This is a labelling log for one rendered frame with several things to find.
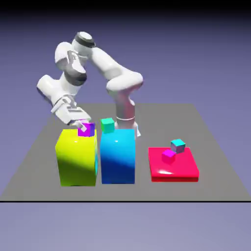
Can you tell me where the large yellow box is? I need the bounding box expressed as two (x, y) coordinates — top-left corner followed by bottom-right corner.
(54, 128), (98, 187)

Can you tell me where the small cyan cube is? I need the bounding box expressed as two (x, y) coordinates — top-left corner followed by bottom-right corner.
(170, 138), (186, 154)

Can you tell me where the small green cube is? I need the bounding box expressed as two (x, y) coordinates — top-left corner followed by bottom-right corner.
(100, 117), (116, 134)

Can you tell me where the large blue box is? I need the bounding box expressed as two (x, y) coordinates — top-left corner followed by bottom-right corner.
(100, 127), (136, 185)

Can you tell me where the small magenta cube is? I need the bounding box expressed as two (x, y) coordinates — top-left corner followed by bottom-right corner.
(161, 149), (176, 165)

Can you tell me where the large red box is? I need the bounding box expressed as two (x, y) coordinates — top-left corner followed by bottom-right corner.
(148, 146), (200, 183)

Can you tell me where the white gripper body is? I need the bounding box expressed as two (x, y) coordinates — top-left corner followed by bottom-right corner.
(50, 101), (92, 126)

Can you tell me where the small purple cube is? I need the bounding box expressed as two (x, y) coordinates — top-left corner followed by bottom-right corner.
(77, 122), (96, 137)

